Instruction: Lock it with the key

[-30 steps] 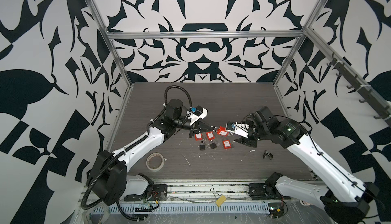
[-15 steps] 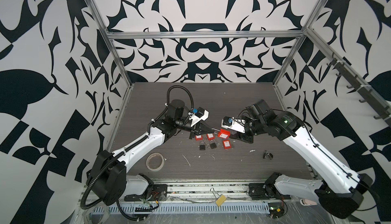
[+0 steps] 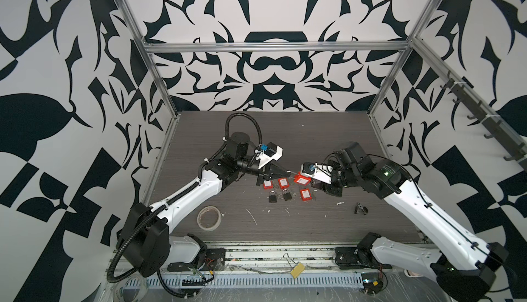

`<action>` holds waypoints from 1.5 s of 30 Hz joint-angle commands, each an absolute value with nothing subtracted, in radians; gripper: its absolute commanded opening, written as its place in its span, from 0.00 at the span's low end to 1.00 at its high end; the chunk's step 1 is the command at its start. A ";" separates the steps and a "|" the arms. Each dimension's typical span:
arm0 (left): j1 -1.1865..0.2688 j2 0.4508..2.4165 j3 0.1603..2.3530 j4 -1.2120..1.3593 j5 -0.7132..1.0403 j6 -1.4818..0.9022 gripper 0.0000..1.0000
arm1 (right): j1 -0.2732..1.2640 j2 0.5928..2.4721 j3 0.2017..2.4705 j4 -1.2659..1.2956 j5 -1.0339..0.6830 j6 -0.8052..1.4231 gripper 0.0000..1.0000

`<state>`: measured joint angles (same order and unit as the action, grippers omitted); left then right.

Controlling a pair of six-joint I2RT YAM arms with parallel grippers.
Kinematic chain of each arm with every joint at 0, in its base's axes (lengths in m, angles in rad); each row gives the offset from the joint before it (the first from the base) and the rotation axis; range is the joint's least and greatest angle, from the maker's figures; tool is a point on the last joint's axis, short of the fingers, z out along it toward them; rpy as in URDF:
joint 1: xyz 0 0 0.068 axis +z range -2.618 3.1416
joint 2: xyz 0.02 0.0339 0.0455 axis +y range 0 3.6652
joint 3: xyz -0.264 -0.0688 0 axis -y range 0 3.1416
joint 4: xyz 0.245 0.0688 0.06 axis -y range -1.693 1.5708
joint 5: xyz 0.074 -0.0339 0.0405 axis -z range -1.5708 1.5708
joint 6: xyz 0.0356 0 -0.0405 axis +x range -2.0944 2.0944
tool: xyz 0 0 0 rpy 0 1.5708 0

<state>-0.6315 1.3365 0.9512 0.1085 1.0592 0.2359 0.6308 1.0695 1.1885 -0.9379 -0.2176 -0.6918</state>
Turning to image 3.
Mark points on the white slotted cable duct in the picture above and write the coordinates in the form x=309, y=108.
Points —
x=274, y=280

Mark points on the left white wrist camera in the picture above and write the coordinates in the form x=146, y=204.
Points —
x=267, y=153

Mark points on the small black padlock back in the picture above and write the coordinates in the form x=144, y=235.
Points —
x=272, y=198

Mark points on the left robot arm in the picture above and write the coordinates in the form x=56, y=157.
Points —
x=143, y=245

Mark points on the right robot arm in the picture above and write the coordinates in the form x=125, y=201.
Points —
x=463, y=265

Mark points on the red padlock front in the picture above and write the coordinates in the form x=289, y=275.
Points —
x=305, y=195

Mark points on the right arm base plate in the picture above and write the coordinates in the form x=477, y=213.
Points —
x=353, y=258

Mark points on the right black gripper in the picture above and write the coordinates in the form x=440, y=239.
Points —
x=335, y=190

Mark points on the small black padlock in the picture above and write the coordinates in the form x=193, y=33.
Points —
x=286, y=195
x=272, y=198

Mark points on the small black padlock front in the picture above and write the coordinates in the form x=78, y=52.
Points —
x=286, y=195

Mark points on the black key bunch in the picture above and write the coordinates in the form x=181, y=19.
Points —
x=360, y=209

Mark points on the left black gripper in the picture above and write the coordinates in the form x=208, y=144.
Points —
x=266, y=174

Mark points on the small electronics board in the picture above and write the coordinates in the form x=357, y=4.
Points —
x=374, y=283

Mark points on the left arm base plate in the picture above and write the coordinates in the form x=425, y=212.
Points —
x=211, y=259

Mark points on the red padlock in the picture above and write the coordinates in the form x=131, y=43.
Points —
x=283, y=183
x=305, y=195
x=302, y=180
x=268, y=185

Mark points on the black coat hook rail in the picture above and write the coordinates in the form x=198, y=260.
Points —
x=480, y=111

